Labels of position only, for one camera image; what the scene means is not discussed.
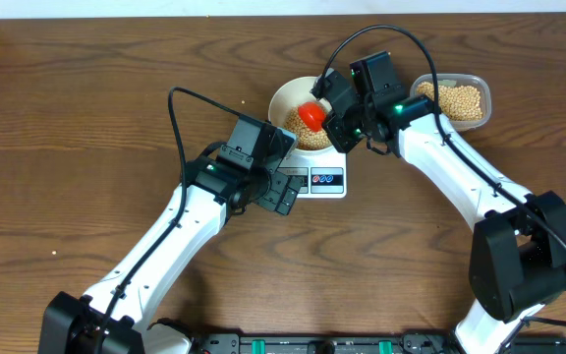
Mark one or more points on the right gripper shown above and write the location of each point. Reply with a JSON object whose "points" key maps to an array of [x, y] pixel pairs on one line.
{"points": [[343, 143]]}

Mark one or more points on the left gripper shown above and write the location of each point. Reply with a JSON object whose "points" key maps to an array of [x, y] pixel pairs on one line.
{"points": [[280, 186]]}

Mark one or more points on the red measuring scoop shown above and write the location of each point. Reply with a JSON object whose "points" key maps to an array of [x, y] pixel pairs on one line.
{"points": [[312, 114]]}

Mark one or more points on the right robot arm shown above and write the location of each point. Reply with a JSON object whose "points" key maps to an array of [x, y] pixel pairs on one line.
{"points": [[518, 255]]}

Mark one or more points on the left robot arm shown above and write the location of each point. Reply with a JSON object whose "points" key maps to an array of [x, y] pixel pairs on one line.
{"points": [[115, 314]]}

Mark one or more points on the soybeans in bowl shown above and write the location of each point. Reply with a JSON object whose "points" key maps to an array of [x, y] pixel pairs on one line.
{"points": [[306, 138]]}

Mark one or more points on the white digital kitchen scale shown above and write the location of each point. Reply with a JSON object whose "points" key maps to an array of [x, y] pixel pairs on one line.
{"points": [[323, 172]]}

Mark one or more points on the cream bowl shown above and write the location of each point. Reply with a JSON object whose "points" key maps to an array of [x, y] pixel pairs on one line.
{"points": [[293, 94]]}

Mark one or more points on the soybeans in container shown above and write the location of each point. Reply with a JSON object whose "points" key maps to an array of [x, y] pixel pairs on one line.
{"points": [[461, 103]]}

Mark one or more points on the clear plastic container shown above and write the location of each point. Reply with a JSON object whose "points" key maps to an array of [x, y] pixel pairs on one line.
{"points": [[456, 80]]}

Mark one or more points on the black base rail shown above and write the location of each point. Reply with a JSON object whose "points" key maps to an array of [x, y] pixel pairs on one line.
{"points": [[228, 343]]}

